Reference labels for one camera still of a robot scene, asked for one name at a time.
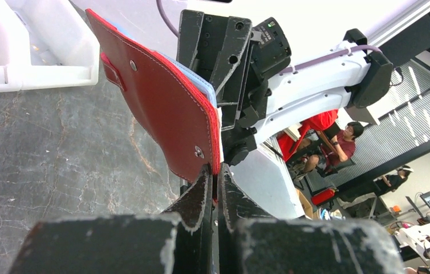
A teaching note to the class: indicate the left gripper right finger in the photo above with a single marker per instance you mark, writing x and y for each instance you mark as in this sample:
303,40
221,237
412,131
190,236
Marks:
253,241

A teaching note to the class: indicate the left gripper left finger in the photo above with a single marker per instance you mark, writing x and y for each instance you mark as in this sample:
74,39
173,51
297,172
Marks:
178,240

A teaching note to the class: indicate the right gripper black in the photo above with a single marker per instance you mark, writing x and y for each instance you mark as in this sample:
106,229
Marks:
267,54

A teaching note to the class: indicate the red leather card holder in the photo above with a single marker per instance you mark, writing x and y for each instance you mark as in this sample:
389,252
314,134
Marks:
177,116

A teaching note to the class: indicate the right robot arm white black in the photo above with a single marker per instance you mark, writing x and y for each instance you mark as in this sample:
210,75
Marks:
350,74

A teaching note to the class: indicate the seated person red shirt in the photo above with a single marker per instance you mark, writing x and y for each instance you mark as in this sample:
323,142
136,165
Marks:
340,148

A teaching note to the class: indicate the person in black background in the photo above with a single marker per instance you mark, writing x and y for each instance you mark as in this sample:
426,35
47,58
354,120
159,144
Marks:
390,183

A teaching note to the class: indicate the white divided plastic bin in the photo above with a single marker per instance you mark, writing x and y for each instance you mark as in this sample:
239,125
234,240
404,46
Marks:
45,44

